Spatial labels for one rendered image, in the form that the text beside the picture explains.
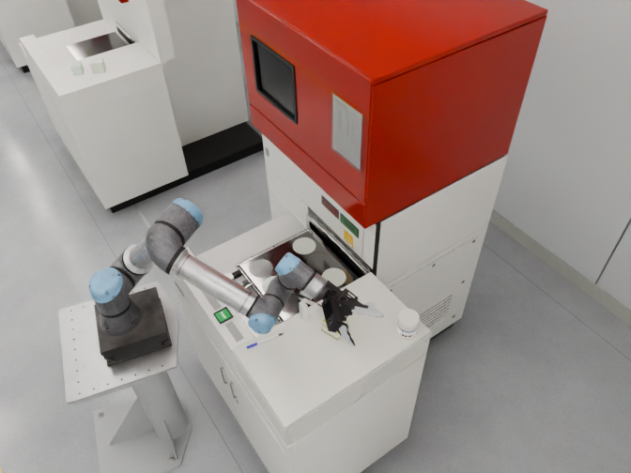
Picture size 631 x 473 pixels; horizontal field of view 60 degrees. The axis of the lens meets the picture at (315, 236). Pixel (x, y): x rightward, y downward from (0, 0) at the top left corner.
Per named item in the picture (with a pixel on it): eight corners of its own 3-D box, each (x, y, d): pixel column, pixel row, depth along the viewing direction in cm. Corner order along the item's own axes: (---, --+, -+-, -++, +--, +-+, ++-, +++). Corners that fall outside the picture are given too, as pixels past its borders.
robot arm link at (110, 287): (90, 311, 200) (78, 286, 191) (113, 284, 209) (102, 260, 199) (117, 320, 196) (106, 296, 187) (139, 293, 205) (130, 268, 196)
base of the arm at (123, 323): (102, 341, 202) (94, 324, 195) (100, 310, 212) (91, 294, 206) (144, 328, 206) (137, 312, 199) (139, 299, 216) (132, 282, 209)
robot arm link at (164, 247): (130, 240, 160) (274, 327, 161) (152, 217, 167) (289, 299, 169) (127, 261, 169) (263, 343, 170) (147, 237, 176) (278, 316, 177)
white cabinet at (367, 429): (297, 312, 321) (289, 211, 262) (407, 445, 265) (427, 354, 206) (198, 368, 297) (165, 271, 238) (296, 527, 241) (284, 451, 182)
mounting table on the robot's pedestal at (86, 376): (78, 419, 204) (66, 404, 195) (69, 328, 233) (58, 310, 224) (196, 378, 215) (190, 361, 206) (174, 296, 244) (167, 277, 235)
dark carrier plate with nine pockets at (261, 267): (308, 231, 241) (308, 230, 241) (356, 281, 221) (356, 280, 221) (239, 266, 228) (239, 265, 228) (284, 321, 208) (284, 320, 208)
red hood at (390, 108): (381, 72, 270) (391, -57, 228) (508, 153, 223) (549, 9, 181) (250, 125, 242) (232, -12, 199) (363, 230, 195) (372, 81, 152)
